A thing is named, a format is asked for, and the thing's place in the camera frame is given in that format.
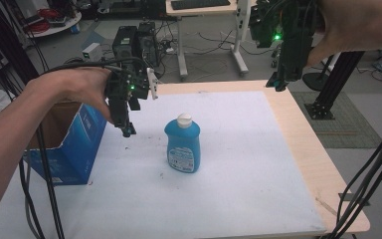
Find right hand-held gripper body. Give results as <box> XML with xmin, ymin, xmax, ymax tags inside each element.
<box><xmin>248</xmin><ymin>0</ymin><xmax>322</xmax><ymax>84</ymax></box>

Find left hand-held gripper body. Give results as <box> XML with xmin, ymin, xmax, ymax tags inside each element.
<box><xmin>104</xmin><ymin>66</ymin><xmax>160</xmax><ymax>124</ymax></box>

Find round white table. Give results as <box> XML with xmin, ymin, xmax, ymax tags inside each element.
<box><xmin>21</xmin><ymin>8</ymin><xmax>83</xmax><ymax>39</ymax></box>

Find white desk frame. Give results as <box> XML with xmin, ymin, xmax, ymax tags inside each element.
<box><xmin>164</xmin><ymin>0</ymin><xmax>258</xmax><ymax>83</ymax></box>

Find grey floor mat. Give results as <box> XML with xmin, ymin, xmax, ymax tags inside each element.
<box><xmin>289</xmin><ymin>91</ymin><xmax>382</xmax><ymax>149</ymax></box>

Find blue cardboard box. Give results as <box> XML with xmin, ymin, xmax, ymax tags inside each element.
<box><xmin>23</xmin><ymin>101</ymin><xmax>108</xmax><ymax>186</ymax></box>

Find person's right hand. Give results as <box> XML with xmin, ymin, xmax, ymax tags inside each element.
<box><xmin>306</xmin><ymin>0</ymin><xmax>382</xmax><ymax>68</ymax></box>

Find black cables of right gripper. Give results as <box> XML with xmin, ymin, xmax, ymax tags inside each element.
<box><xmin>317</xmin><ymin>109</ymin><xmax>382</xmax><ymax>239</ymax></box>

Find person's left hand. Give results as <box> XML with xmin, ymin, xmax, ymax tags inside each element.
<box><xmin>24</xmin><ymin>66</ymin><xmax>115</xmax><ymax>124</ymax></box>

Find black computer tower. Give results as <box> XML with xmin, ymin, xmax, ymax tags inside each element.
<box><xmin>111</xmin><ymin>21</ymin><xmax>162</xmax><ymax>69</ymax></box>

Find black metal stand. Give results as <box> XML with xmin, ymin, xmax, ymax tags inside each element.
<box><xmin>301</xmin><ymin>50</ymin><xmax>366</xmax><ymax>120</ymax></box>

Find small white device box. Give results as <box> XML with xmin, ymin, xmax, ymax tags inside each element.
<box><xmin>81</xmin><ymin>42</ymin><xmax>101</xmax><ymax>62</ymax></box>

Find blue bottle with white cap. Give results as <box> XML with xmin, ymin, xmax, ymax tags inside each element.
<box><xmin>163</xmin><ymin>113</ymin><xmax>202</xmax><ymax>174</ymax></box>

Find black keyboard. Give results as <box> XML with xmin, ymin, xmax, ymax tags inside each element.
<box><xmin>170</xmin><ymin>0</ymin><xmax>232</xmax><ymax>11</ymax></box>

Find white foam mat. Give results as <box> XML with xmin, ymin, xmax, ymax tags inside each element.
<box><xmin>0</xmin><ymin>91</ymin><xmax>327</xmax><ymax>239</ymax></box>

